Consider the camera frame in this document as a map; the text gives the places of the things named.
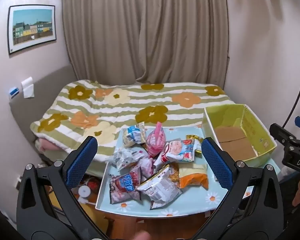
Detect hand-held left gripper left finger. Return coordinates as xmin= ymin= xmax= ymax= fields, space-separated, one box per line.
xmin=16 ymin=135 xmax=110 ymax=240

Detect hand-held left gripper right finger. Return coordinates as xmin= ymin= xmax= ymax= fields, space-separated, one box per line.
xmin=190 ymin=137 xmax=283 ymax=240

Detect cream orange snack packet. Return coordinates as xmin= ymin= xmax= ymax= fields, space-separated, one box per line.
xmin=178 ymin=162 xmax=209 ymax=190

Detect green cardboard box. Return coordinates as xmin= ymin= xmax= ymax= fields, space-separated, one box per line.
xmin=202 ymin=104 xmax=278 ymax=168

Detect red and white snack packet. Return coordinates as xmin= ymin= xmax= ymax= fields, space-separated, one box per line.
xmin=154 ymin=139 xmax=197 ymax=168

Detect silver white snack packet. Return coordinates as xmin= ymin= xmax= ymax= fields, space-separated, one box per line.
xmin=136 ymin=164 xmax=183 ymax=210

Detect red object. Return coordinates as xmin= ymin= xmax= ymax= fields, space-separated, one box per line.
xmin=86 ymin=179 xmax=100 ymax=193

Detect white round object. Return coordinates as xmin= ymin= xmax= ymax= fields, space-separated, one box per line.
xmin=77 ymin=185 xmax=92 ymax=200

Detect gold snack packet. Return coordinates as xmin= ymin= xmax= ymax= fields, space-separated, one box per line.
xmin=186 ymin=134 xmax=204 ymax=157

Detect pink folded cloth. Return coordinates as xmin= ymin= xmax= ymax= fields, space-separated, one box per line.
xmin=35 ymin=139 xmax=63 ymax=153

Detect daisy print table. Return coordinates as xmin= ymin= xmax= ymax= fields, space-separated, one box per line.
xmin=95 ymin=126 xmax=280 ymax=218

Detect white grey snack packet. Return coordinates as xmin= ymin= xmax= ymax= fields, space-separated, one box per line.
xmin=112 ymin=147 xmax=145 ymax=172

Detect red blue snack packet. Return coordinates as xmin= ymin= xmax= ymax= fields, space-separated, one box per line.
xmin=108 ymin=167 xmax=143 ymax=204

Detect blue and cream snack packet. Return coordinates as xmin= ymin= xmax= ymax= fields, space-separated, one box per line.
xmin=122 ymin=121 xmax=147 ymax=148

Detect pink white snack packet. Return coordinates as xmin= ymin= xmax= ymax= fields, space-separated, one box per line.
xmin=131 ymin=156 xmax=155 ymax=180

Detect floral striped blanket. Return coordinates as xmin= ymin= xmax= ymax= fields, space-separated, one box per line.
xmin=30 ymin=80 xmax=237 ymax=163

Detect grey padded headboard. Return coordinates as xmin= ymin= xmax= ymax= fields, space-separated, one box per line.
xmin=9 ymin=64 xmax=77 ymax=165

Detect white paper note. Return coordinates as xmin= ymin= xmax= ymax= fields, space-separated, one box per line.
xmin=21 ymin=76 xmax=35 ymax=98

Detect framed building picture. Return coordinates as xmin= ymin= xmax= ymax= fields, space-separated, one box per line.
xmin=7 ymin=4 xmax=57 ymax=55

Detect beige curtain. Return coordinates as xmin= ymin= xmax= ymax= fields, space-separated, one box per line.
xmin=62 ymin=0 xmax=229 ymax=87

